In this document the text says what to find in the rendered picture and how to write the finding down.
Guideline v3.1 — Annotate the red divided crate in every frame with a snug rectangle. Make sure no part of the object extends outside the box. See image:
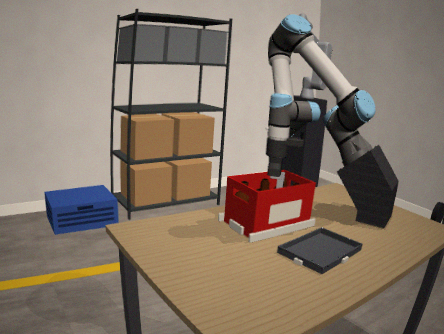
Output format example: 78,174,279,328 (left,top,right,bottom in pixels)
224,170,313,237

